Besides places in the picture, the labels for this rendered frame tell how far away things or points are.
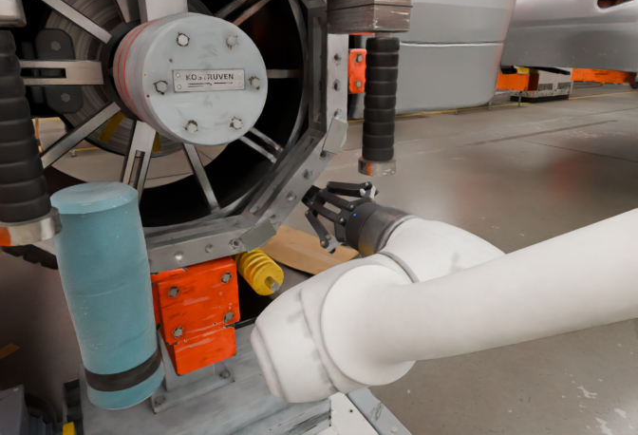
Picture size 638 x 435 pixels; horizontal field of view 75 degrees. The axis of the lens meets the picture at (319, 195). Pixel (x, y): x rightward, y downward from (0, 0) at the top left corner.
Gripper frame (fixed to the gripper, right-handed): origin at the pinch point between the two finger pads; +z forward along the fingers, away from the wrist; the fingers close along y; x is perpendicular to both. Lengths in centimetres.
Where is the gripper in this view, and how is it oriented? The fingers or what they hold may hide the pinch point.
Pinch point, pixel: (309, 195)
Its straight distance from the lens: 75.7
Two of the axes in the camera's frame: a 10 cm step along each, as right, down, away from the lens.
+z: -5.2, -2.8, 8.1
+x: -6.1, -5.5, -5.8
